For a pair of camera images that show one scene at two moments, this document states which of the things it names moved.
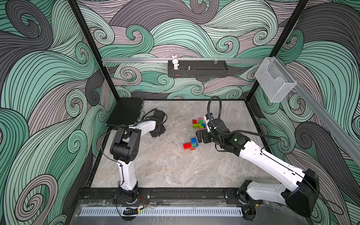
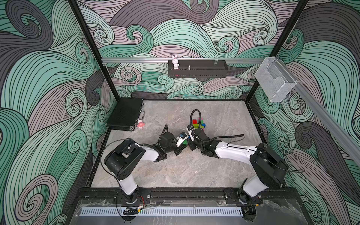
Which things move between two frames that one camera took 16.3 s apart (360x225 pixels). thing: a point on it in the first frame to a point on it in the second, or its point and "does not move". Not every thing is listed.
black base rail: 166,196 does not move
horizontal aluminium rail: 187,60 does not move
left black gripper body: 161,130 to 176,151
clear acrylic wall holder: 274,81 does not move
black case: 125,112 does not move
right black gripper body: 207,137 to 192,145
